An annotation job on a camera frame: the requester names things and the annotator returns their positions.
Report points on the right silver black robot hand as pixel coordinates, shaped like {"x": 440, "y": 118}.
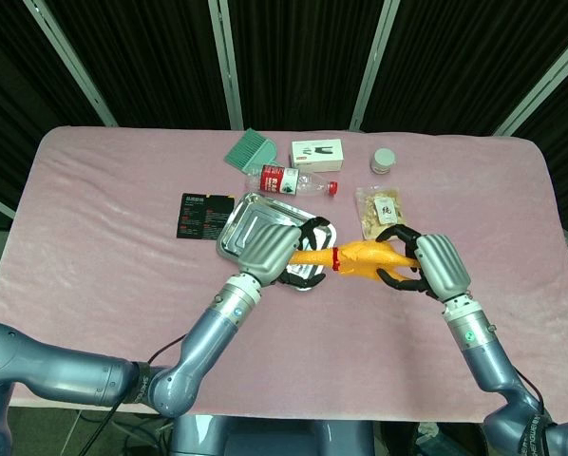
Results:
{"x": 443, "y": 266}

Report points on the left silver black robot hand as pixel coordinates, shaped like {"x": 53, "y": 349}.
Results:
{"x": 267, "y": 252}

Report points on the yellow rubber chicken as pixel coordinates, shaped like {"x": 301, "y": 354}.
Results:
{"x": 365, "y": 259}

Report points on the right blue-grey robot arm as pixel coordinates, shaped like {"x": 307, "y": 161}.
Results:
{"x": 488, "y": 351}

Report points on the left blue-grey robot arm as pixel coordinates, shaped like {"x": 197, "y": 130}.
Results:
{"x": 75, "y": 370}

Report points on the silver metal tray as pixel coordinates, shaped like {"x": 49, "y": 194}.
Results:
{"x": 246, "y": 221}

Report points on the teal green hand brush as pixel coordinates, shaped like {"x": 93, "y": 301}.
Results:
{"x": 251, "y": 151}

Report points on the clear red-label water bottle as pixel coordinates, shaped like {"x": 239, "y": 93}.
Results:
{"x": 279, "y": 179}

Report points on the black printed card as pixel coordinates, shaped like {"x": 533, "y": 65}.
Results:
{"x": 201, "y": 216}

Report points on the clear bag of dried snack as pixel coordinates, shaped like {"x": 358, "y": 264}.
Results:
{"x": 379, "y": 209}

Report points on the white product box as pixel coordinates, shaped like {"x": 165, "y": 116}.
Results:
{"x": 318, "y": 156}

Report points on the small white lidded jar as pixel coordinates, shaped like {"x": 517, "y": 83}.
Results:
{"x": 384, "y": 160}

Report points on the pink table cloth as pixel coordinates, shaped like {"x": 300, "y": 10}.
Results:
{"x": 336, "y": 361}

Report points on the blue-grey robot torso base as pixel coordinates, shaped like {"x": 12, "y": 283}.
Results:
{"x": 265, "y": 437}

